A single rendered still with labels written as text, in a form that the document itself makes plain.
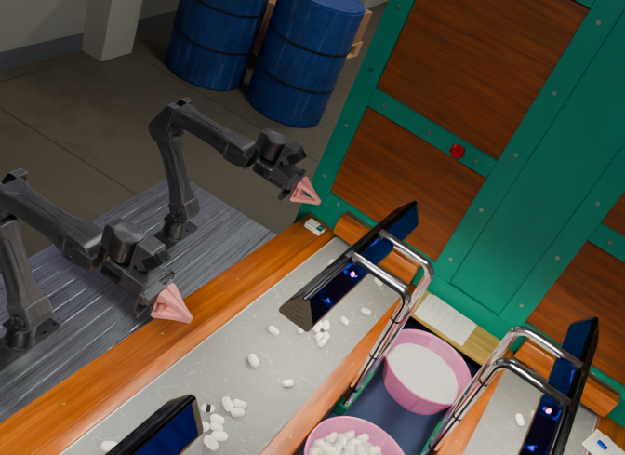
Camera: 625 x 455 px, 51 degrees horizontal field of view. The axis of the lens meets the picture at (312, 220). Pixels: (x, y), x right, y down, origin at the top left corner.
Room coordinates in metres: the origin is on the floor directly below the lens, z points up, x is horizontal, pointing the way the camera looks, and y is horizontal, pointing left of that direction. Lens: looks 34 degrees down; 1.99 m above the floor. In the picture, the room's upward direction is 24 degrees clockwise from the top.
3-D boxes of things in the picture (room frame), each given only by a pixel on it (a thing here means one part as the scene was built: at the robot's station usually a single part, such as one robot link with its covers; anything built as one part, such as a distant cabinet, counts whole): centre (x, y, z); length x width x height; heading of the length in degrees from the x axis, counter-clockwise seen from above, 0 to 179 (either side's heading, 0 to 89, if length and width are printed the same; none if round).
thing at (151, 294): (0.90, 0.18, 1.06); 0.09 x 0.07 x 0.07; 77
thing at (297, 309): (1.33, -0.15, 1.08); 0.62 x 0.08 x 0.07; 162
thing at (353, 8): (4.17, 0.81, 0.42); 1.16 x 0.70 x 0.84; 77
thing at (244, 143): (1.58, 0.37, 1.05); 0.30 x 0.09 x 0.12; 77
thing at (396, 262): (1.77, -0.23, 0.83); 0.30 x 0.06 x 0.07; 72
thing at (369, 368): (1.30, -0.22, 0.90); 0.20 x 0.19 x 0.45; 162
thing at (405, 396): (1.41, -0.47, 0.72); 0.27 x 0.27 x 0.10
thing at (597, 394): (1.56, -0.87, 0.83); 0.30 x 0.06 x 0.07; 72
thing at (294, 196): (1.51, 0.04, 1.06); 0.09 x 0.07 x 0.07; 77
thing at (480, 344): (1.61, -0.53, 0.77); 0.33 x 0.15 x 0.01; 72
